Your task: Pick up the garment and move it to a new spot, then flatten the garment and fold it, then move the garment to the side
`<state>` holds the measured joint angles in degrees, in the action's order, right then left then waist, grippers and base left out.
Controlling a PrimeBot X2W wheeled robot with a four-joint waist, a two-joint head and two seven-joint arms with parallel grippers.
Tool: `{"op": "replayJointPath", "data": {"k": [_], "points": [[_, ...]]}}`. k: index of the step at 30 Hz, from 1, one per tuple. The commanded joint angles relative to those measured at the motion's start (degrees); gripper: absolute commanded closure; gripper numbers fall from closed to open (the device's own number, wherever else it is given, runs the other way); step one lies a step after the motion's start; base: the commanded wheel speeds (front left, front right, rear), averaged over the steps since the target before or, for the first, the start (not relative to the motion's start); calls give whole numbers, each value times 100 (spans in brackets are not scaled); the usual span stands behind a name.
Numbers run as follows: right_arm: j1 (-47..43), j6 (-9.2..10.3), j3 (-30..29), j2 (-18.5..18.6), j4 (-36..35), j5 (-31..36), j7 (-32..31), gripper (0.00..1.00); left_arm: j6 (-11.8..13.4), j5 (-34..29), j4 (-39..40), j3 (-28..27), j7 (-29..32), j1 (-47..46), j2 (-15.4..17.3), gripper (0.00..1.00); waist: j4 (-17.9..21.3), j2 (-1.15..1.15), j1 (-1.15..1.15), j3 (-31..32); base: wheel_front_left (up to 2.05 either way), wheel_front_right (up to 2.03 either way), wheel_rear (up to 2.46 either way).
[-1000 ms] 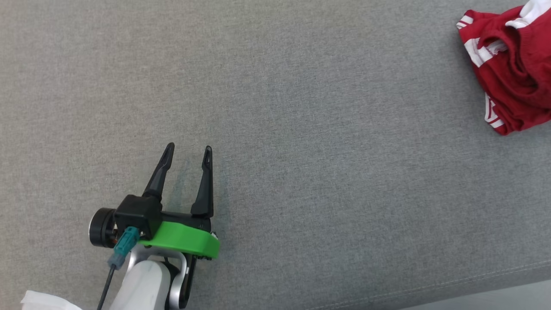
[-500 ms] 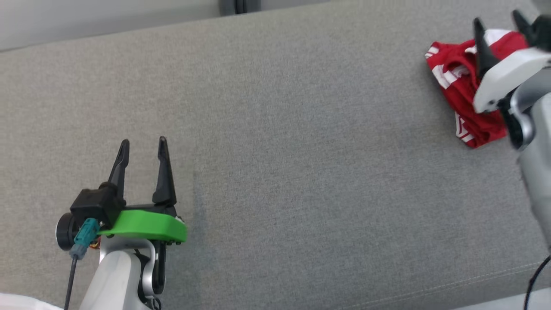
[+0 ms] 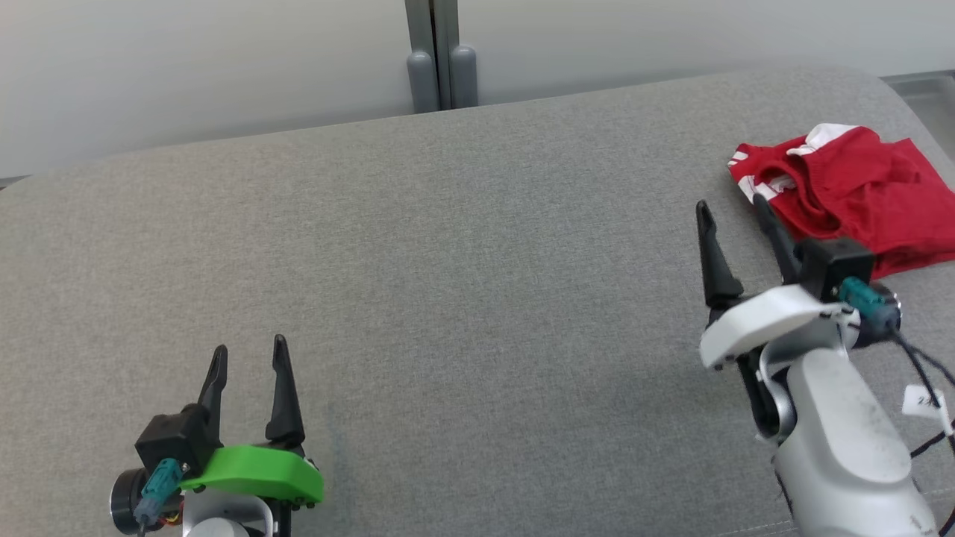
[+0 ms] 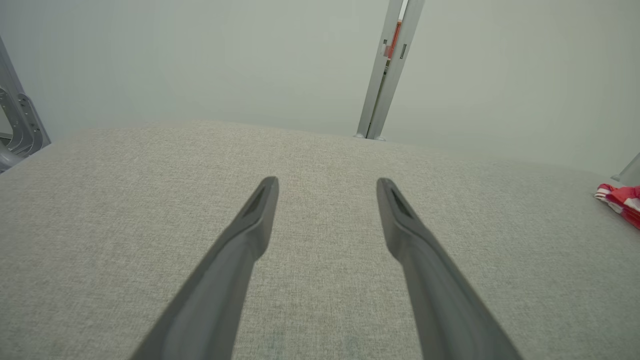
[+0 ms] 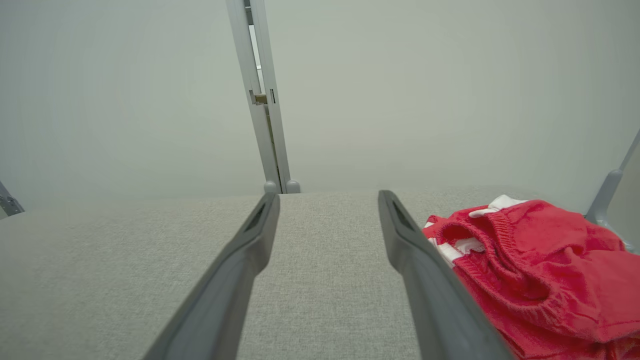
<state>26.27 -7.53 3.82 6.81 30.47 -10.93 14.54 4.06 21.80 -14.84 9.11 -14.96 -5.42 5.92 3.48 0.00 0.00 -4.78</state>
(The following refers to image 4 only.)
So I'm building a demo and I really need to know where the grey metal bracket frame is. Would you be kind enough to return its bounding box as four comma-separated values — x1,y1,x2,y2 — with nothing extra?
0,35,52,173

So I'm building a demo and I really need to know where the grey metal post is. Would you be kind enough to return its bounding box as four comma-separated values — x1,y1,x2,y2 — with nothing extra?
356,0,405,139
367,0,426,141
611,152,640,187

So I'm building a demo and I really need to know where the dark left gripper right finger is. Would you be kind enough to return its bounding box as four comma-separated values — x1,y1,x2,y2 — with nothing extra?
376,177,523,360

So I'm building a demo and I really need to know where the orange plastic strip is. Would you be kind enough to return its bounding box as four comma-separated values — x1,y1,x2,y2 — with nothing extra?
389,20,403,60

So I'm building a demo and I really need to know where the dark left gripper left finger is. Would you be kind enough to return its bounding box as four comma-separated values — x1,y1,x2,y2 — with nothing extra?
129,176,280,360

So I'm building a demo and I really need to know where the red basketball jersey with number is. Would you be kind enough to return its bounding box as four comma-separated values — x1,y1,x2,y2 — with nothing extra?
594,183,640,231

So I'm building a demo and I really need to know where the grey fabric sofa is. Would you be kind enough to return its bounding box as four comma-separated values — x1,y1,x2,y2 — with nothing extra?
0,119,640,360

